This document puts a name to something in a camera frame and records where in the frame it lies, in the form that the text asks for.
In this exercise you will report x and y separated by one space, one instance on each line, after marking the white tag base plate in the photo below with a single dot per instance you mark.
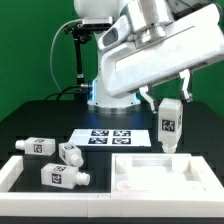
110 137

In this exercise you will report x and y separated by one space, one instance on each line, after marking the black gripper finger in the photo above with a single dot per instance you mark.
144 93
185 75

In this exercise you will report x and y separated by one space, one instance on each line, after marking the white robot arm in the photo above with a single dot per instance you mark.
98 16

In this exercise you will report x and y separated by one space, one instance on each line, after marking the white square tabletop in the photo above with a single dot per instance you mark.
162 173

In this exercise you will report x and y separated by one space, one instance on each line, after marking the black table platform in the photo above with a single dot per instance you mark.
203 135

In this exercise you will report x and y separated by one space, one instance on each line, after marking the white U-shaped obstacle fence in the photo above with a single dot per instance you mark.
112 204

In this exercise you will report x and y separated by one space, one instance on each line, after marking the black camera on stand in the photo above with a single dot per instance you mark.
80 36

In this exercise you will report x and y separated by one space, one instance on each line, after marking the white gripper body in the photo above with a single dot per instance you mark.
146 46

